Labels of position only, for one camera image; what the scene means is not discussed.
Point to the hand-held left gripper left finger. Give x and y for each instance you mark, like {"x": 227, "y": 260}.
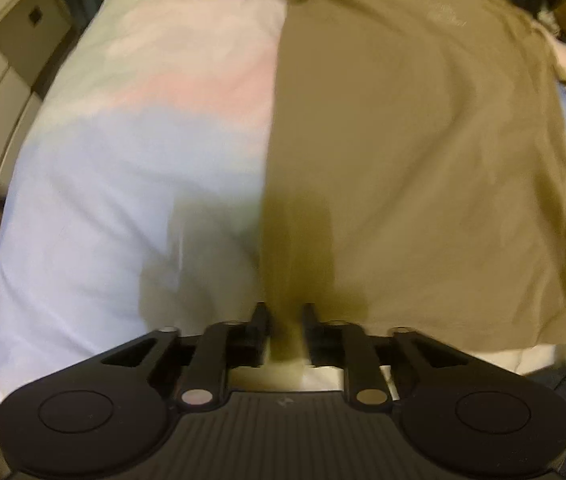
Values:
{"x": 261, "y": 324}

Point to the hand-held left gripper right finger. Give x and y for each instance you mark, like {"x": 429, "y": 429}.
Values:
{"x": 310, "y": 324}

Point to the khaki t-shirt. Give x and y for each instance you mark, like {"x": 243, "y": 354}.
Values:
{"x": 413, "y": 160}

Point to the pastel tie-dye bed sheet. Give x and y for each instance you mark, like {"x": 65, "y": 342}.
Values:
{"x": 113, "y": 185}

